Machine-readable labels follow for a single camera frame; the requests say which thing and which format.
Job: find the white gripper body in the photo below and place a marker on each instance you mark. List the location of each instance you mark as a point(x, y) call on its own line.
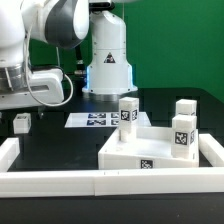
point(45, 87)

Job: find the white square tabletop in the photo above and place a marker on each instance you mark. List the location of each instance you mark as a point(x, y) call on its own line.
point(150, 149)

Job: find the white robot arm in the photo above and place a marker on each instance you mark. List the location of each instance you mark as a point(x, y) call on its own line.
point(63, 24)

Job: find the white marker tag sheet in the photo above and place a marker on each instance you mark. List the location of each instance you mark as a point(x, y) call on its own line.
point(94, 119)

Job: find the white U-shaped obstacle fence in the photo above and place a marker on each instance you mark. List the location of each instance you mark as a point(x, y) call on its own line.
point(100, 182)

